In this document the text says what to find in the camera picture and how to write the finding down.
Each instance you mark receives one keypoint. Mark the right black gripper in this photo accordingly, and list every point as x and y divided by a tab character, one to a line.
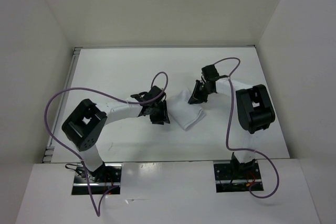
196	97

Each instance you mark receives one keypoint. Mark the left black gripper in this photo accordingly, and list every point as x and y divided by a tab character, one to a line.
164	109

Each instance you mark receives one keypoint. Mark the white skirt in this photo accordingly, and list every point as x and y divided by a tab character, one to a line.
185	114

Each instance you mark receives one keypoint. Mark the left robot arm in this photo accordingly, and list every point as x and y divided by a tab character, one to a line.
85	124

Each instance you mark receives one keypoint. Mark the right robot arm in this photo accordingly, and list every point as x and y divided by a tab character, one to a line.
252	105

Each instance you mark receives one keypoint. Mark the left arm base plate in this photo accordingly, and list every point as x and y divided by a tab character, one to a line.
106	181

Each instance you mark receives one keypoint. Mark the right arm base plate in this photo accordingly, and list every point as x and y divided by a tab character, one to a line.
229	181

